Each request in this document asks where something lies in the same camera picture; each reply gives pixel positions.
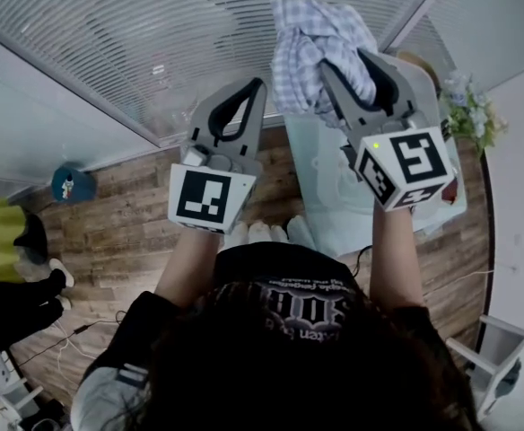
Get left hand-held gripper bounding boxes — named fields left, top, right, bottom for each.
left=167, top=76, right=269, bottom=235

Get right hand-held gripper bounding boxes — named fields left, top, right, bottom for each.
left=319, top=49, right=457, bottom=214

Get blue checked clothes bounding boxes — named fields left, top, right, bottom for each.
left=270, top=0, right=380, bottom=130

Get clear plastic tray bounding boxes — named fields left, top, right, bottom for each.
left=285, top=50, right=445, bottom=213

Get person's right forearm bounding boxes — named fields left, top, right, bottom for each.
left=368, top=204, right=427, bottom=314

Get person's left forearm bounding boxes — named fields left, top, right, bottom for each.
left=153, top=226, right=225, bottom=310

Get flower bouquet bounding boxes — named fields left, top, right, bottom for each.
left=438, top=71, right=511, bottom=157

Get person's white slipper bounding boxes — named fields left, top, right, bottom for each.
left=223, top=220, right=275, bottom=250
left=270, top=215, right=318, bottom=251

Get window blinds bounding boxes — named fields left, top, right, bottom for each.
left=0, top=0, right=448, bottom=148

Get person's black printed shirt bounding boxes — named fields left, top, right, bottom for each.
left=71, top=241, right=447, bottom=431

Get blue printed cap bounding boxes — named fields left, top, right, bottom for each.
left=50, top=163, right=98, bottom=205

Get white rack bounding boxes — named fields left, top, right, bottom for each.
left=444, top=314, right=524, bottom=424

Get white window frame post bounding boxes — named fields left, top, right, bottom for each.
left=376, top=0, right=463, bottom=56

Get white floor cable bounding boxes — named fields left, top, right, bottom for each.
left=423, top=268, right=497, bottom=296

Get black floor cable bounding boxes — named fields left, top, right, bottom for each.
left=16, top=309, right=129, bottom=368

